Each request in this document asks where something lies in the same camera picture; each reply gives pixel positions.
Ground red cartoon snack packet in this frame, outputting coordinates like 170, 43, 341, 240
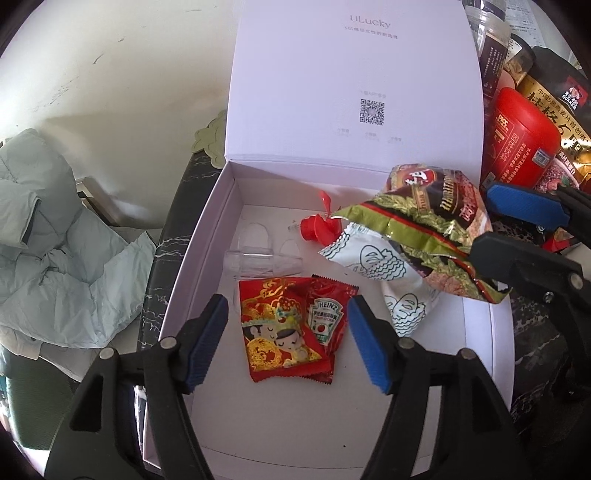
238, 277, 335, 385

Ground clear jar dark contents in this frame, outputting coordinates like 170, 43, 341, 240
464, 4, 512, 99

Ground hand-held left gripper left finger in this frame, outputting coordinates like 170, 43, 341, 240
44, 293, 229, 480

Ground red ketchup packet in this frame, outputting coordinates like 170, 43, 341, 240
305, 274, 361, 361

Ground grey-green puffer jacket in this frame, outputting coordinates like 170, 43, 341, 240
0, 128, 158, 352

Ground gold brown snack packet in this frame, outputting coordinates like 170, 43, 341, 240
332, 164, 513, 305

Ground printed paper sheet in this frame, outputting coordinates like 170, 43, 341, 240
505, 0, 557, 48

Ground red canister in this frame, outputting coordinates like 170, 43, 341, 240
480, 87, 563, 191

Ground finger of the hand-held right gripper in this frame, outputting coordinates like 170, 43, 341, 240
487, 181, 591, 232
468, 233, 591, 352

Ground lavender gift box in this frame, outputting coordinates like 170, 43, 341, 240
139, 0, 515, 480

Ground black gold oat bag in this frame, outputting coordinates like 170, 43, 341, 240
516, 46, 591, 191

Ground pale green scalloped ornament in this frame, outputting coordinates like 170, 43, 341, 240
193, 110, 230, 170

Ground black-lid jar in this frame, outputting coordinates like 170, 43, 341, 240
502, 34, 537, 89

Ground clear plastic tube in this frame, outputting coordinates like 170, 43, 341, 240
224, 247, 302, 281

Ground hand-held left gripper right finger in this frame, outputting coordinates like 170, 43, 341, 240
347, 295, 546, 480

